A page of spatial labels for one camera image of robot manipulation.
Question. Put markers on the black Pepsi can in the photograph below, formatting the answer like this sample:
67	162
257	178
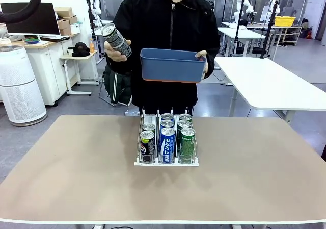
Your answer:
149	127
117	40
147	147

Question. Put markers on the white storage box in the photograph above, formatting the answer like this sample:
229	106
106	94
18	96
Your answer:
75	28

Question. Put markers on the yellow plastic crate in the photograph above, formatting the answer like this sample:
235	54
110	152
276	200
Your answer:
285	21

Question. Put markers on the person's left hand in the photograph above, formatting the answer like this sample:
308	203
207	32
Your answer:
205	65

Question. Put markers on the black cap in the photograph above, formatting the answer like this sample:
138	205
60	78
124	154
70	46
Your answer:
80	49

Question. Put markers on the person's right hand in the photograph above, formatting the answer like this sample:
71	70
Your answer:
115	57

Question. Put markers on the dark green padded jacket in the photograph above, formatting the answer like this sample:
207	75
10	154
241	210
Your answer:
118	86

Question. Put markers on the red fire extinguisher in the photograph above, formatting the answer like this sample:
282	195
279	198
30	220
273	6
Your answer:
308	34

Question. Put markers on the black keyboard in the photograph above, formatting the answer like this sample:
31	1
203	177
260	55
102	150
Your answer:
54	38

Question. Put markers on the large white table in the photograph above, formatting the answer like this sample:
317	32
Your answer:
267	86

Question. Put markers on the orange drink bottle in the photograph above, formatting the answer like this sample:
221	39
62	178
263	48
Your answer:
91	46

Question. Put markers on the blue bowl with green contents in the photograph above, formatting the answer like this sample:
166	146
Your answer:
32	40

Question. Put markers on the black computer monitor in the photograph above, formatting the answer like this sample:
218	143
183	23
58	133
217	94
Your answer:
30	22

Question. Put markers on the white clear can dispenser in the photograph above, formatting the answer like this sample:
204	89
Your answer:
166	163

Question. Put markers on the person's left forearm black sleeve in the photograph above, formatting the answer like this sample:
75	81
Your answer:
213	65

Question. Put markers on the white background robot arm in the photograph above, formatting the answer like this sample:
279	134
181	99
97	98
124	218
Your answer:
96	7
273	7
239	7

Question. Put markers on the white cabinet desk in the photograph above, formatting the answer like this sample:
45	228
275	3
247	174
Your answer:
43	68

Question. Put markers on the white background table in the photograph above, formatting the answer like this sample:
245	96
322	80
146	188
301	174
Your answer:
244	32

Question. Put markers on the person's right forearm black sleeve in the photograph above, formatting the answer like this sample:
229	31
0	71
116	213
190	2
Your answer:
122	67

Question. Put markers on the wooden shelf rack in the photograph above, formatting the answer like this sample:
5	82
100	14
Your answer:
293	28

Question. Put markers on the cardboard box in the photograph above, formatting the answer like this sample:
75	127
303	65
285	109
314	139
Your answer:
65	31
63	11
63	23

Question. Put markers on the blue bin with orange trim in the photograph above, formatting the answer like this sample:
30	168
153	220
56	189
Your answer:
170	68

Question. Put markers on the white air purifier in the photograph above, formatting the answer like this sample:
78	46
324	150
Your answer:
20	86

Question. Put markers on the person in black jacket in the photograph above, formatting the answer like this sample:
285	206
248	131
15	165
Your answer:
178	30

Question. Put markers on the small rolling side table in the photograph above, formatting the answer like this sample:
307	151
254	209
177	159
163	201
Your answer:
76	57

